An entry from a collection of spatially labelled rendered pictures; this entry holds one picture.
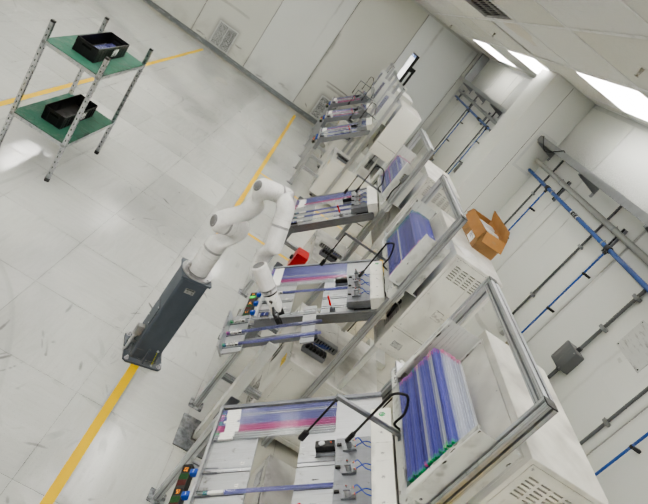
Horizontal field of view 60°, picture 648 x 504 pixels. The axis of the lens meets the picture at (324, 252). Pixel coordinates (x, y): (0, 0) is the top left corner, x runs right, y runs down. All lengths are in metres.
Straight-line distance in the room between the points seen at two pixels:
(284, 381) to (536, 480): 1.91
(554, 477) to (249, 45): 10.66
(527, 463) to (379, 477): 0.50
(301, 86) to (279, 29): 1.14
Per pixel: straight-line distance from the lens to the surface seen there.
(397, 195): 4.35
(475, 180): 6.25
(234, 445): 2.42
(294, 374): 3.40
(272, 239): 2.74
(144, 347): 3.59
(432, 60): 11.65
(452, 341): 2.24
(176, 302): 3.36
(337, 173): 7.72
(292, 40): 11.63
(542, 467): 1.85
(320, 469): 2.22
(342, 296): 3.34
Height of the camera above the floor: 2.40
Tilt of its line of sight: 21 degrees down
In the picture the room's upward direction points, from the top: 38 degrees clockwise
